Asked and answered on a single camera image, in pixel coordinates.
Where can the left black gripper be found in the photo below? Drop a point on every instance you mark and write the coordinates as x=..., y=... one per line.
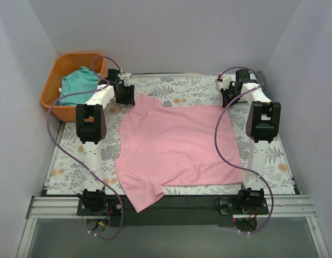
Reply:
x=125, y=94

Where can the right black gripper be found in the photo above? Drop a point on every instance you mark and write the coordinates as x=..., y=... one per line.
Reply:
x=228, y=96

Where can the pink t shirt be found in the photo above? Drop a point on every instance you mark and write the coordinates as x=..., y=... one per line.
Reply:
x=174, y=147

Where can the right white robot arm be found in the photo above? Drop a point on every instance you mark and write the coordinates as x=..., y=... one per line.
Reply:
x=262, y=126

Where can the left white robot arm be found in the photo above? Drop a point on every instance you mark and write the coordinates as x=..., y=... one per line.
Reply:
x=91, y=129

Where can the teal t shirt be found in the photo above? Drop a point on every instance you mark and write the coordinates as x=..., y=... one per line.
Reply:
x=80, y=80

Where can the orange plastic basket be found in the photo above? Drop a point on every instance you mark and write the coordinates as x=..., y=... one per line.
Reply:
x=65, y=65

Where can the floral table mat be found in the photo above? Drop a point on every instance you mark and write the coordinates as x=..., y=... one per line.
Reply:
x=67, y=177

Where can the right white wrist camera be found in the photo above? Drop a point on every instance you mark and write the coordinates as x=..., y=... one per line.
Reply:
x=225, y=80

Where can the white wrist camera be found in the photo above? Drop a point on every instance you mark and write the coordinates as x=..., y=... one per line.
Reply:
x=124, y=78
x=225, y=80

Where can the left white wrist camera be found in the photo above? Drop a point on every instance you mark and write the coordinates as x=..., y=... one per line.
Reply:
x=124, y=78

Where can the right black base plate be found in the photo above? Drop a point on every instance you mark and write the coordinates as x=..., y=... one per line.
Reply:
x=229, y=205

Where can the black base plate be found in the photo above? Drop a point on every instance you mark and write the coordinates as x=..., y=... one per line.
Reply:
x=229, y=205
x=101, y=208

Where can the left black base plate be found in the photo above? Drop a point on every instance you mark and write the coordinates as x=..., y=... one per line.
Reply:
x=101, y=208

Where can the aluminium frame rail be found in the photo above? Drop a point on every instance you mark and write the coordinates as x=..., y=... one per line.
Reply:
x=170, y=206

